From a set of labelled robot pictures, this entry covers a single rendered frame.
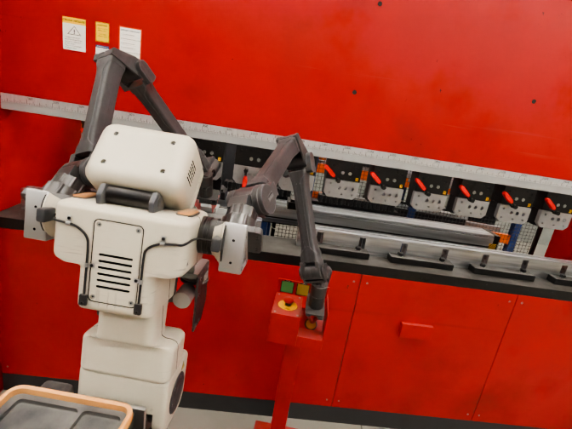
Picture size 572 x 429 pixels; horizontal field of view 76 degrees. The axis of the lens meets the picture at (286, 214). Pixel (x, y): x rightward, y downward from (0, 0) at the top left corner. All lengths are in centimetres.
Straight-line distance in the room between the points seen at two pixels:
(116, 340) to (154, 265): 24
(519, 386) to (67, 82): 247
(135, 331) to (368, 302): 110
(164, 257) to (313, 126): 99
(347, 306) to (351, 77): 98
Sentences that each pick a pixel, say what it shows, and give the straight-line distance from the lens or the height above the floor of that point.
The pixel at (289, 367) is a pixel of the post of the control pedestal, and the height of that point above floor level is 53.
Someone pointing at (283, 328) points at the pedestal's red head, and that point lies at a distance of 137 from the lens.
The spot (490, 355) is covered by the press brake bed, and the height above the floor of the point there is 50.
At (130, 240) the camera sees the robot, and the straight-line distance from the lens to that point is 79.
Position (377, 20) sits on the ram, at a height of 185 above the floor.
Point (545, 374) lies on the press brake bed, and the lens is 234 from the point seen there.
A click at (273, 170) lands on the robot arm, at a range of 102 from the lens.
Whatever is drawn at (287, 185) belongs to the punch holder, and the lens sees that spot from 160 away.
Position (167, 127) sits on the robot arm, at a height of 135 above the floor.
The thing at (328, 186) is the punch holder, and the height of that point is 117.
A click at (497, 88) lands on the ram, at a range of 181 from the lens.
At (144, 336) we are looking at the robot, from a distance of 93.
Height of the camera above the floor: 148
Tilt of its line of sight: 16 degrees down
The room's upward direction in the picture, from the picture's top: 9 degrees clockwise
